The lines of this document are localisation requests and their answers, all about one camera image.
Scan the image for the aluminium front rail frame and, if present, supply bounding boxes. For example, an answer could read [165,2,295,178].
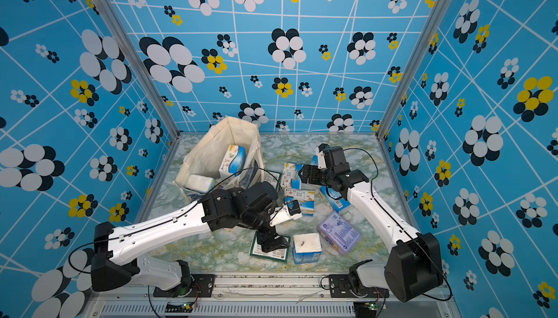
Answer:
[82,272,462,317]

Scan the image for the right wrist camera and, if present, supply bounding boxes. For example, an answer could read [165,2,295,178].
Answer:
[316,143,329,168]

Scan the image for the purple tissue pack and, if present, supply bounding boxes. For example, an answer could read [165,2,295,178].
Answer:
[318,212,361,256]

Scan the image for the colourful small tissue pack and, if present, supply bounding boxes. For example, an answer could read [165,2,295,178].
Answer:
[283,188,315,216]

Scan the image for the green flat tissue pack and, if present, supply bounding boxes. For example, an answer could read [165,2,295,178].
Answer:
[249,232,291,263]

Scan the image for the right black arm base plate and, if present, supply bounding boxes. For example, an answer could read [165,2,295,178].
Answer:
[325,274,389,300]

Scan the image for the right aluminium corner post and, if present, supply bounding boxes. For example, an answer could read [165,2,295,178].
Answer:
[377,0,453,140]

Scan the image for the cream canvas tote bag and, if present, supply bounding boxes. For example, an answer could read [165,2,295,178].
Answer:
[174,116,264,190]

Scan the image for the left aluminium corner post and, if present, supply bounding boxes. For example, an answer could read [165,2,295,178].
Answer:
[93,0,180,140]

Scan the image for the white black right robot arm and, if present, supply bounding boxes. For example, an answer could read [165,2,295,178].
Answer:
[298,144,446,302]

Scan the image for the white blue printed tissue pack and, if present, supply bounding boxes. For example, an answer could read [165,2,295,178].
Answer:
[280,163,303,190]

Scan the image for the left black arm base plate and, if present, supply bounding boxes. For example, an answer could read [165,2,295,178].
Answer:
[153,274,216,299]

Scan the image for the blue white tissue box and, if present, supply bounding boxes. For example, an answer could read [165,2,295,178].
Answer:
[219,145,246,179]

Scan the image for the green white tissue pack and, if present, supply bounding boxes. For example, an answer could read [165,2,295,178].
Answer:
[263,171,282,191]

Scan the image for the blue tissue pack white top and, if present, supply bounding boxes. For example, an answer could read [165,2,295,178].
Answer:
[293,233,323,264]

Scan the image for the blue flat tissue pack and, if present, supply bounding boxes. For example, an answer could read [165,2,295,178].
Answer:
[320,186,350,213]

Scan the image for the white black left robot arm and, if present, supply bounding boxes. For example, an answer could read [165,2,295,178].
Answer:
[90,182,289,296]

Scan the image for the aluminium corner post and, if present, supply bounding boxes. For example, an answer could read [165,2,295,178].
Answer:
[93,0,180,140]
[377,0,453,140]

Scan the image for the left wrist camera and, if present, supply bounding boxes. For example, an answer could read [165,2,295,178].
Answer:
[270,200,302,227]

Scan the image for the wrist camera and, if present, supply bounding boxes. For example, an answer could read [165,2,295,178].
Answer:
[270,200,302,227]
[316,143,329,168]

